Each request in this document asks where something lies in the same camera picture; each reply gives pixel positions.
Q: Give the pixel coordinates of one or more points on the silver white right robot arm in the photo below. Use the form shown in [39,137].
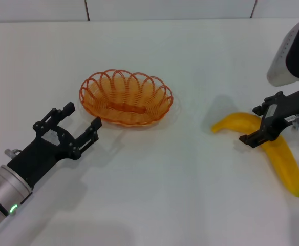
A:
[290,56]

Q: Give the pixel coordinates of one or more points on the silver right wrist connector plug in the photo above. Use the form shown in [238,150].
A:
[296,121]

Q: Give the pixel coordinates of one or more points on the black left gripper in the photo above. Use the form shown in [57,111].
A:
[37,156]

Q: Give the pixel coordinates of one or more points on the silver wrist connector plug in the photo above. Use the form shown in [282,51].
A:
[11,152]
[296,121]

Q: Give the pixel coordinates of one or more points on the yellow banana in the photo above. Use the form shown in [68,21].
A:
[285,164]

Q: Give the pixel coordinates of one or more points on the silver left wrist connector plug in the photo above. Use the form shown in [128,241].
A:
[11,152]

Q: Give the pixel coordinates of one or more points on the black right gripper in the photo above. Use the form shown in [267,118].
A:
[280,115]

